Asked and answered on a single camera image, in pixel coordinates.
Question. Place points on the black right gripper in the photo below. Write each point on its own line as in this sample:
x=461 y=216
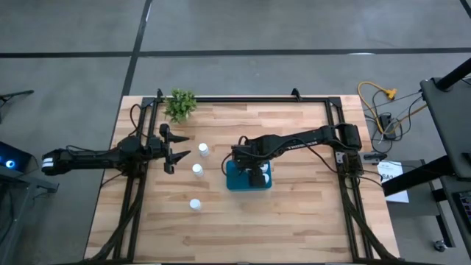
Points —
x=254 y=158

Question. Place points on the blue plastic basket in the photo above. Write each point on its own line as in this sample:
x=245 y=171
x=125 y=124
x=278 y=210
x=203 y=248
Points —
x=237 y=180

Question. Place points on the black equipment cart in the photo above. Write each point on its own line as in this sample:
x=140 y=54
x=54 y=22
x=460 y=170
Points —
x=452 y=121

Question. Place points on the black aluminium table frame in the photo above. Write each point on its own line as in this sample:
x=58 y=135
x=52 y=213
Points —
x=257 y=99

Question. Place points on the black stand leg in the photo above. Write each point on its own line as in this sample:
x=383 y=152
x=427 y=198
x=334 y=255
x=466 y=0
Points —
x=18 y=94

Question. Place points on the grey caster wheel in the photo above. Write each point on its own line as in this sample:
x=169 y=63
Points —
x=440 y=245

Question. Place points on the white paper sheet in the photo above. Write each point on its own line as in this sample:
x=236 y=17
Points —
x=397 y=184

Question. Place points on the black power strip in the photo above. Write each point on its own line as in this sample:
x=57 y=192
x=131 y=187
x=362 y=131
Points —
x=386 y=123

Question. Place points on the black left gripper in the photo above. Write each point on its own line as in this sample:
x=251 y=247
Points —
x=168 y=151

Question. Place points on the green plant in white pot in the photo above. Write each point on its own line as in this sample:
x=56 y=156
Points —
x=180 y=105

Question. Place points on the grey metal stand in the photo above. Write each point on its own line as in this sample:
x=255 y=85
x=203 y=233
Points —
x=22 y=184

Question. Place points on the black computer with blue light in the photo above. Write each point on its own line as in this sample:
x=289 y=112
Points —
x=14 y=158

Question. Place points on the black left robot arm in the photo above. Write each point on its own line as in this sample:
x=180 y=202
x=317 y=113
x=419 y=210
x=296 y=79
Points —
x=92 y=159

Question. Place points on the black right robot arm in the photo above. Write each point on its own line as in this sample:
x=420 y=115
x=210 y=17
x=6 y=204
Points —
x=305 y=138

